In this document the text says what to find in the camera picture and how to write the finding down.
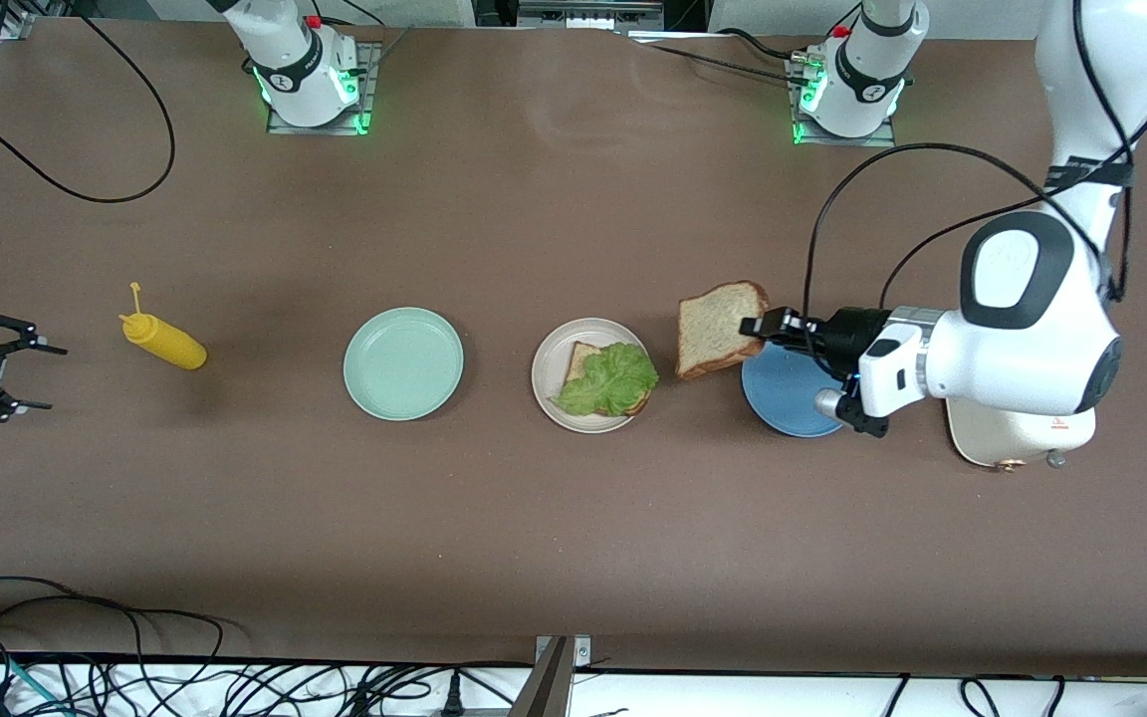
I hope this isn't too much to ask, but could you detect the metal table bracket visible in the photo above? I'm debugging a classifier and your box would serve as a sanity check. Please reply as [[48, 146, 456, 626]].
[[508, 634, 593, 717]]

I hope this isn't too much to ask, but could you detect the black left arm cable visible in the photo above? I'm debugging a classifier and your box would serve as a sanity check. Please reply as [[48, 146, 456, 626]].
[[802, 0, 1147, 381]]

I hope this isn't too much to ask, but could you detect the white toaster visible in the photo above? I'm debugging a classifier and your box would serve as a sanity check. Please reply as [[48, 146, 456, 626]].
[[944, 393, 1098, 471]]

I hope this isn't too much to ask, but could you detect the black equipment rack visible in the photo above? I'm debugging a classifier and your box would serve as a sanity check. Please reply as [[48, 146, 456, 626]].
[[471, 0, 710, 32]]

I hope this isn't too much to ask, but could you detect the beige plate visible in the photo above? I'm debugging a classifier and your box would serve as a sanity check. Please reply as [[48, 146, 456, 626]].
[[531, 318, 653, 434]]

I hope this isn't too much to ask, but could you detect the brown bread slice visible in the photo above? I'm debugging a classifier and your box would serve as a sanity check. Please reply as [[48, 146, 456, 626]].
[[675, 280, 773, 381], [562, 342, 653, 418]]

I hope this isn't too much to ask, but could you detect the green lettuce leaf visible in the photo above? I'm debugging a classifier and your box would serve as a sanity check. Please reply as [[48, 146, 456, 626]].
[[548, 342, 661, 419]]

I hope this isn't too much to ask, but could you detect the black corrugated cable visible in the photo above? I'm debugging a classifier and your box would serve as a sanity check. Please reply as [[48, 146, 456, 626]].
[[647, 43, 805, 87]]

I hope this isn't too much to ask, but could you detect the green plate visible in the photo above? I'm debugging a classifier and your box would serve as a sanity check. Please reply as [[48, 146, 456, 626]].
[[343, 307, 465, 422]]

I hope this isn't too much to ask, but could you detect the blue plate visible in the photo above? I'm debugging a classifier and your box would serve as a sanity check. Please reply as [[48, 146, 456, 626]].
[[741, 342, 849, 438]]

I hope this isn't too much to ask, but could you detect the thin black table cable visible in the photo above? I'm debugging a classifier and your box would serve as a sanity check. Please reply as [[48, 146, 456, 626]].
[[715, 27, 800, 61]]

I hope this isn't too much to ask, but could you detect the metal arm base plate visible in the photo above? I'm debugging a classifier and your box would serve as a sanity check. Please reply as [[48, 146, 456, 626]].
[[266, 41, 383, 136], [785, 55, 899, 149]]

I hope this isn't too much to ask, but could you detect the yellow mustard squeeze bottle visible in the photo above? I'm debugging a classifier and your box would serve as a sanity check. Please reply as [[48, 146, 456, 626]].
[[117, 282, 209, 371]]

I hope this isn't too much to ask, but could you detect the black floor cable bundle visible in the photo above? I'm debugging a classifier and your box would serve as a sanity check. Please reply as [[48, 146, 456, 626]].
[[0, 575, 535, 717]]

